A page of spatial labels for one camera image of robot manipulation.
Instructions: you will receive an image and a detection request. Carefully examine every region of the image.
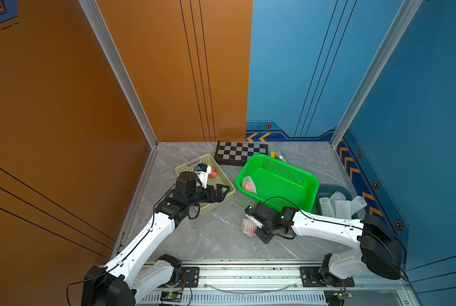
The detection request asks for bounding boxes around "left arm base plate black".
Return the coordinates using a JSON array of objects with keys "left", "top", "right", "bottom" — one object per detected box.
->
[{"left": 157, "top": 254, "right": 200, "bottom": 288}]

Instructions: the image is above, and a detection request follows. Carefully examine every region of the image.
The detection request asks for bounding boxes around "white foam net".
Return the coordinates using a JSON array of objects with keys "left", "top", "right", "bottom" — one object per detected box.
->
[
  {"left": 335, "top": 200, "right": 352, "bottom": 219},
  {"left": 319, "top": 197, "right": 336, "bottom": 218},
  {"left": 350, "top": 196, "right": 368, "bottom": 215},
  {"left": 330, "top": 191, "right": 347, "bottom": 204}
]

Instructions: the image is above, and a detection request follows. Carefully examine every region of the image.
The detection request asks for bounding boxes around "left aluminium corner post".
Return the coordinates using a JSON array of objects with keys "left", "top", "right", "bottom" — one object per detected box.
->
[{"left": 78, "top": 0, "right": 159, "bottom": 149}]

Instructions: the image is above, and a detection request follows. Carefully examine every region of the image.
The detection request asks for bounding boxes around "dark teal plastic tray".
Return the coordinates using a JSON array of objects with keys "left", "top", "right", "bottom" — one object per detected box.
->
[{"left": 313, "top": 184, "right": 358, "bottom": 219}]

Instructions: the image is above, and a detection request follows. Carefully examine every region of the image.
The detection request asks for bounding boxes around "green circuit board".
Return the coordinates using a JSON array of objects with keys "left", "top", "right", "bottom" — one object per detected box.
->
[{"left": 159, "top": 291, "right": 183, "bottom": 305}]

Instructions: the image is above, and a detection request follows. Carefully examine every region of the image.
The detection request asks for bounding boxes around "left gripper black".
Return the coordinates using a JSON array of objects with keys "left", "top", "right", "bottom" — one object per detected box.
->
[{"left": 186, "top": 183, "right": 229, "bottom": 209}]

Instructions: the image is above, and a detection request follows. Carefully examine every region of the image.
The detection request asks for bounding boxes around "right aluminium corner post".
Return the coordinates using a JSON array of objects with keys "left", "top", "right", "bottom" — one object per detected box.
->
[{"left": 330, "top": 0, "right": 423, "bottom": 149}]

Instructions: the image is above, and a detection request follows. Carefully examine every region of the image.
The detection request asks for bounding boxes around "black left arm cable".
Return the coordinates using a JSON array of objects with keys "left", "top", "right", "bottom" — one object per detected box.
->
[{"left": 66, "top": 183, "right": 179, "bottom": 306}]

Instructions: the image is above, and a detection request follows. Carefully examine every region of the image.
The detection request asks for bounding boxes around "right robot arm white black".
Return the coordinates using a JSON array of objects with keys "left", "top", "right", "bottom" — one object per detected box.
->
[{"left": 245, "top": 203, "right": 406, "bottom": 287}]

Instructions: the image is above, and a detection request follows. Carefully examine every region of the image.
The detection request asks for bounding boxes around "bright green plastic basket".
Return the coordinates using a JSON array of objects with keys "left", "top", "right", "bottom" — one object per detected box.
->
[{"left": 236, "top": 154, "right": 320, "bottom": 213}]

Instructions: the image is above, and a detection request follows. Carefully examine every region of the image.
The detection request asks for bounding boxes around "small right circuit board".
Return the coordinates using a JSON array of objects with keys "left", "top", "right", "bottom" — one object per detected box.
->
[{"left": 324, "top": 291, "right": 353, "bottom": 306}]

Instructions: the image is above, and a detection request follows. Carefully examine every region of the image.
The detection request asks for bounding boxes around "aluminium corner post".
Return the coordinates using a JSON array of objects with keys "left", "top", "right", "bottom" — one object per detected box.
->
[
  {"left": 78, "top": 0, "right": 159, "bottom": 149},
  {"left": 330, "top": 0, "right": 423, "bottom": 149}
]

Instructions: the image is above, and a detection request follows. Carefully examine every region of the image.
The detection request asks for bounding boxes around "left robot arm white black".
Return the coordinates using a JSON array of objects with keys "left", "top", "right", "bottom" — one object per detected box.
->
[{"left": 80, "top": 172, "right": 232, "bottom": 305}]

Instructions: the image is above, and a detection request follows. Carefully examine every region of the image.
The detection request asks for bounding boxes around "grey cylinder yellow tip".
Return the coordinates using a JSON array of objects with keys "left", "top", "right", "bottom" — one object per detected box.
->
[{"left": 270, "top": 151, "right": 289, "bottom": 164}]

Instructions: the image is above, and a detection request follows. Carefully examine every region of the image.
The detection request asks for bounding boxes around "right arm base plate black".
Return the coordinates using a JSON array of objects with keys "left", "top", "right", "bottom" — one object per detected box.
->
[{"left": 299, "top": 253, "right": 355, "bottom": 288}]

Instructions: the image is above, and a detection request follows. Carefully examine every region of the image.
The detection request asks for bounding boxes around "pale green plastic basket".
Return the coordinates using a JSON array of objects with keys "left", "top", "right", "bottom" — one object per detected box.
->
[{"left": 175, "top": 154, "right": 235, "bottom": 215}]

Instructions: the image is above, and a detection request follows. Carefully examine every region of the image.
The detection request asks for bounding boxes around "black white checkerboard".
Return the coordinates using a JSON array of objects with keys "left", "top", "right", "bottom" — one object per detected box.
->
[{"left": 214, "top": 142, "right": 269, "bottom": 167}]

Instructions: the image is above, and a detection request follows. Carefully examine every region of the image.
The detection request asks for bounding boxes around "aluminium front rail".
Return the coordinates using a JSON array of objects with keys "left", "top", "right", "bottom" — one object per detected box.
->
[{"left": 137, "top": 261, "right": 420, "bottom": 305}]

